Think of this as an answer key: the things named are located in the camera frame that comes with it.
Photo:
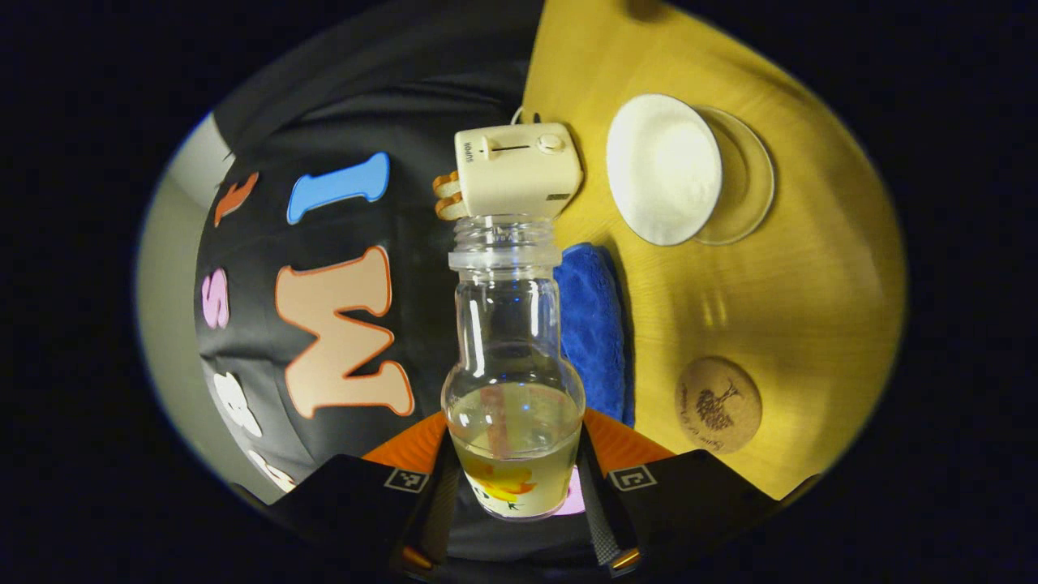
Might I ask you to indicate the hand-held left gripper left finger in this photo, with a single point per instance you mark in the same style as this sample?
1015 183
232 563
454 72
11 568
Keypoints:
349 503

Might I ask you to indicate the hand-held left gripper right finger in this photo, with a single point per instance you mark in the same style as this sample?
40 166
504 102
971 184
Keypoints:
689 503

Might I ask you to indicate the round cork coaster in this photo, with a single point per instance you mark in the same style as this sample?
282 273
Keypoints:
718 404

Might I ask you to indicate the clear glass water bottle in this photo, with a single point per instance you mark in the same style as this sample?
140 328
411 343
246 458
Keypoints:
512 422

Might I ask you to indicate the pale yellow teacup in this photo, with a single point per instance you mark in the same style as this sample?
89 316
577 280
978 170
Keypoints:
663 170

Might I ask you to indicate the blue towel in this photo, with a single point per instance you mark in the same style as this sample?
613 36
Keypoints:
592 324

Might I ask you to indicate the toast slice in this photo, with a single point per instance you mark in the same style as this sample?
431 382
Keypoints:
444 183
450 208

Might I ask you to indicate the pale yellow saucer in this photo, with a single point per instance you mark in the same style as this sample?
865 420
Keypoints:
750 178

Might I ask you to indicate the cream toaster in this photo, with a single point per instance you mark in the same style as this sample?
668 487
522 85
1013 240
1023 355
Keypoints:
519 174

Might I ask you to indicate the black backdrop cloth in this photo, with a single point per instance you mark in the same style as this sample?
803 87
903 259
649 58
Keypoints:
405 105

